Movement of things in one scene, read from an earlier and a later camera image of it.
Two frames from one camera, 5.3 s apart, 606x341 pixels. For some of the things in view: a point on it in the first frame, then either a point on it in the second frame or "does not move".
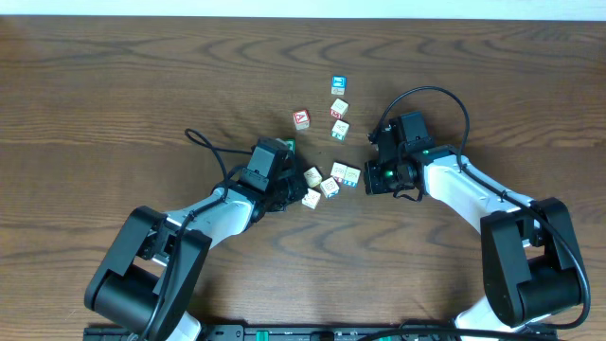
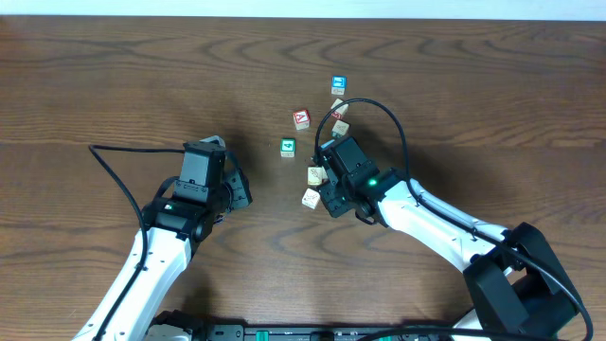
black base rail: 329,332 does not move
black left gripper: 291,188 -> 239,190
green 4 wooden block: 292,145 does not move
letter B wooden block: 311,198 does not move
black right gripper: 373,184 -> 333,206
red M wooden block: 339,108 does not move
